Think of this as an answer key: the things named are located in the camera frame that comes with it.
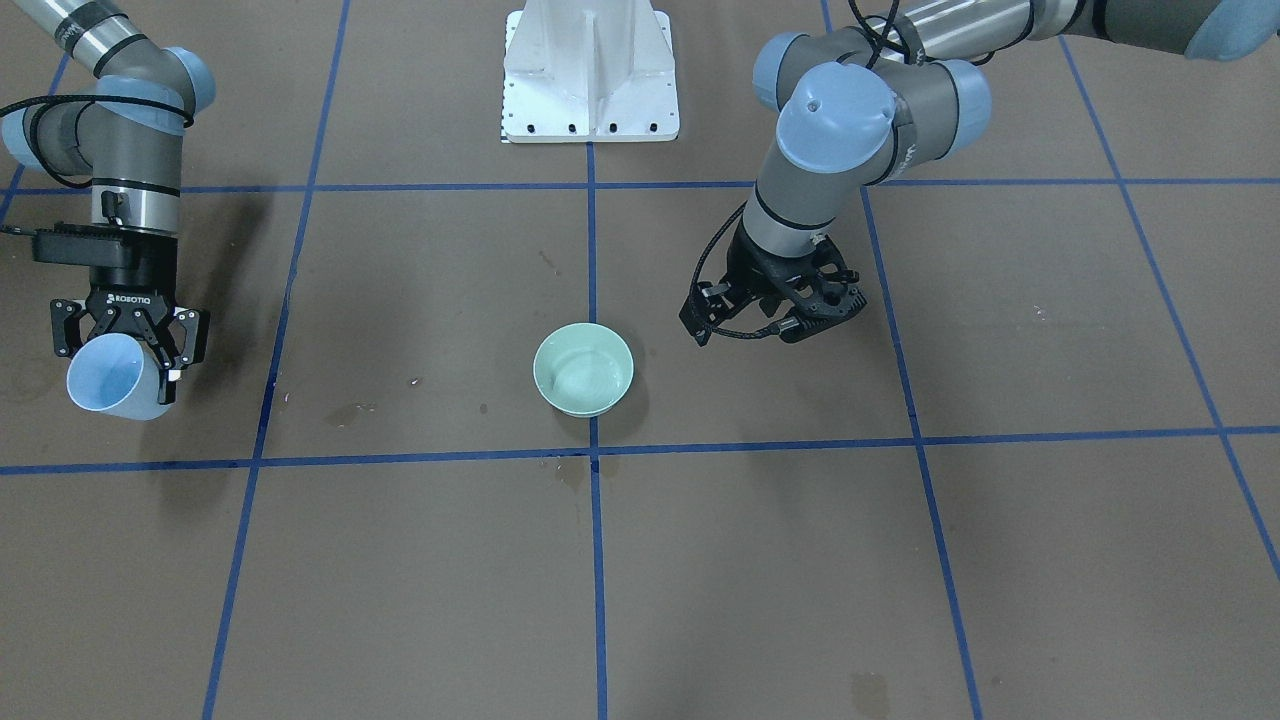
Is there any light green bowl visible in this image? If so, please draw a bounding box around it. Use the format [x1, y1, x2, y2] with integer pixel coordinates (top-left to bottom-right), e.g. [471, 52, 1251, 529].
[532, 322, 635, 418]

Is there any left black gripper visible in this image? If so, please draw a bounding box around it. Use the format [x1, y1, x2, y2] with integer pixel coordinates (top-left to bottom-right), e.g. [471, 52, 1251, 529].
[678, 220, 867, 347]

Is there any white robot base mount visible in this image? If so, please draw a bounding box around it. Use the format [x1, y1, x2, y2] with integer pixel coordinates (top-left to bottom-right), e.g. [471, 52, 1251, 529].
[500, 1, 681, 143]

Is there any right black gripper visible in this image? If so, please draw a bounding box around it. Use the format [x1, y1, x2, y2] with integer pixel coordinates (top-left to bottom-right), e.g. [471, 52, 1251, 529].
[50, 263, 211, 407]

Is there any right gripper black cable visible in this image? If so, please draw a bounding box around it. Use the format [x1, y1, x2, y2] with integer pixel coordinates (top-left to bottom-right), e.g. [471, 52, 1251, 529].
[0, 94, 195, 241]

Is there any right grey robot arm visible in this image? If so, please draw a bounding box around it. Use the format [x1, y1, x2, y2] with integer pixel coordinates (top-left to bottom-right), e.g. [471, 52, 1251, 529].
[3, 1, 216, 421]

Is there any brown paper table cover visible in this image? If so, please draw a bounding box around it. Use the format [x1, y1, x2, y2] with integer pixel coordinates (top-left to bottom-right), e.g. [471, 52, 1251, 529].
[1, 1, 1279, 719]

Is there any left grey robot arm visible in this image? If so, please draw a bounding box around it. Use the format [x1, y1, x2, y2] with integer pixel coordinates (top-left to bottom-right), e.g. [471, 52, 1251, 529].
[678, 1, 1279, 345]

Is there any light blue plastic cup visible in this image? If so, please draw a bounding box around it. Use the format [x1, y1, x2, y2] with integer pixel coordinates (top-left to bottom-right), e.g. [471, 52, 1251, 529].
[65, 333, 169, 421]

